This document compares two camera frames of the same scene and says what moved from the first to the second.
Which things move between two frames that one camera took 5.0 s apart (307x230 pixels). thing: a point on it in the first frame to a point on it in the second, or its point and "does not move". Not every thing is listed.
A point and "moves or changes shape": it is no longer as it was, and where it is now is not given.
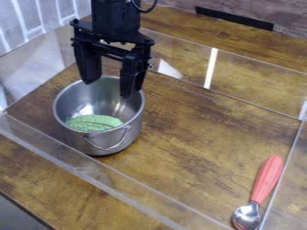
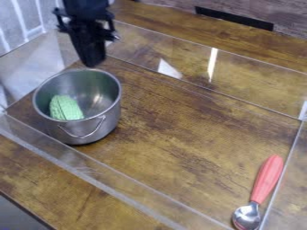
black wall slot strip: [234, 18] does not move
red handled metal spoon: [246, 216] does not move
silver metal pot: [101, 119] moves or changes shape
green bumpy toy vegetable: [91, 123] to [65, 109]
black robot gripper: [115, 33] to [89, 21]
